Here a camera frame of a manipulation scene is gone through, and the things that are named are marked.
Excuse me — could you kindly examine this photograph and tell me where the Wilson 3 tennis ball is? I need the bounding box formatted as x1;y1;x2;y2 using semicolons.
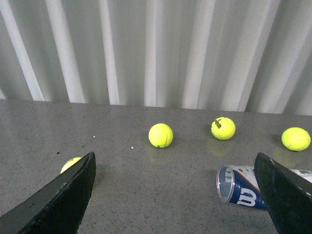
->
148;123;174;148

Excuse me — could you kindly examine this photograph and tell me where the middle tennis ball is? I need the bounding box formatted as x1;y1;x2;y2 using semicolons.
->
211;117;236;140

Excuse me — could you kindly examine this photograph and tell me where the tennis ball behind finger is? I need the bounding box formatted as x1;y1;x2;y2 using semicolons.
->
60;157;82;174

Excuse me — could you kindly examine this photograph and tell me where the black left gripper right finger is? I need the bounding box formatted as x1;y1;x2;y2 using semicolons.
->
254;153;312;234

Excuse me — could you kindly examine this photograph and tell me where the white pleated curtain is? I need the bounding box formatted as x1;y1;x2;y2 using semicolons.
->
0;0;312;115

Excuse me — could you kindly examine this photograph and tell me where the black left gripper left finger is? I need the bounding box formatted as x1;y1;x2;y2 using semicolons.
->
0;152;96;234

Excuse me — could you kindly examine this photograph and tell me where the far left tennis ball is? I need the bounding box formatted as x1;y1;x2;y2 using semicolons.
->
281;127;311;152

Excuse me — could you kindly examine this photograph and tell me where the Wilson tennis ball can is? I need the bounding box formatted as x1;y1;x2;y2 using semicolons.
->
216;165;312;211

